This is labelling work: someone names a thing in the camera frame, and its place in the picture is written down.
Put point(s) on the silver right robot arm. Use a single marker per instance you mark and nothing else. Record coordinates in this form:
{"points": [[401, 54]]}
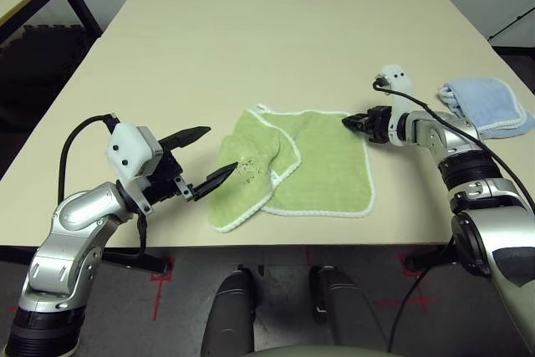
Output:
{"points": [[468, 164]]}

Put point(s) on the dark robot leg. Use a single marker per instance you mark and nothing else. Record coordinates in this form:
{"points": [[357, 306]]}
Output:
{"points": [[342, 311], [227, 315]]}

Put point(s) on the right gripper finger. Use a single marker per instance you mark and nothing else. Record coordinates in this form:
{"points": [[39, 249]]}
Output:
{"points": [[357, 118], [359, 127]]}

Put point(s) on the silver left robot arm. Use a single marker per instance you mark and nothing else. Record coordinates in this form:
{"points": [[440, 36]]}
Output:
{"points": [[71, 223]]}

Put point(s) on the green towel with white trim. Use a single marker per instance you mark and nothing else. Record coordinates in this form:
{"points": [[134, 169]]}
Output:
{"points": [[326, 173]]}

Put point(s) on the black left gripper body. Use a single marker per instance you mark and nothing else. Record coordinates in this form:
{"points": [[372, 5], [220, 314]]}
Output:
{"points": [[165, 183]]}

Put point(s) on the dark right robot leg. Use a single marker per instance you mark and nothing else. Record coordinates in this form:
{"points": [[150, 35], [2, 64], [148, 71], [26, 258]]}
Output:
{"points": [[342, 311]]}

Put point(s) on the black low platform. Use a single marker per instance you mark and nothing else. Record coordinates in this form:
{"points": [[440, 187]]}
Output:
{"points": [[520, 64]]}

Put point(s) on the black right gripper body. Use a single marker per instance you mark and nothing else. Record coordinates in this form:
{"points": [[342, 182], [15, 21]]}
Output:
{"points": [[379, 125]]}

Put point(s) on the black foam floor mat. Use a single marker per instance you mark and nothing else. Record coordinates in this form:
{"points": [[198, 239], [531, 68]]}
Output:
{"points": [[37, 72]]}

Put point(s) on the folded light blue towel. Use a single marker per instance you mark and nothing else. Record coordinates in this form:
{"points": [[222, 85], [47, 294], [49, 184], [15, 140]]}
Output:
{"points": [[489, 102]]}

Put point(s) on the dark left robot leg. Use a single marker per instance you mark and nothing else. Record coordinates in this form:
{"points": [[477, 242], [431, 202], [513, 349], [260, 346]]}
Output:
{"points": [[227, 315]]}

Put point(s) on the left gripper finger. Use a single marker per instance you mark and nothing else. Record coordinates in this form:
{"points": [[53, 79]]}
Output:
{"points": [[186, 136], [215, 179]]}

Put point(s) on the black tripod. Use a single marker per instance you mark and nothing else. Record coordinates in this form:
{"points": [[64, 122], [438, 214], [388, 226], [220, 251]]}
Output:
{"points": [[512, 22]]}

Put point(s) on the black table foot bar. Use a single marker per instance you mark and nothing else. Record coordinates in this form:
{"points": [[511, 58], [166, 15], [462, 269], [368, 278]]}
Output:
{"points": [[16, 253], [146, 263]]}

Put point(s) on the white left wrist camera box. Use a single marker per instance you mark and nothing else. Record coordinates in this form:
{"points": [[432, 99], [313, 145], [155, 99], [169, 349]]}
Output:
{"points": [[125, 148]]}

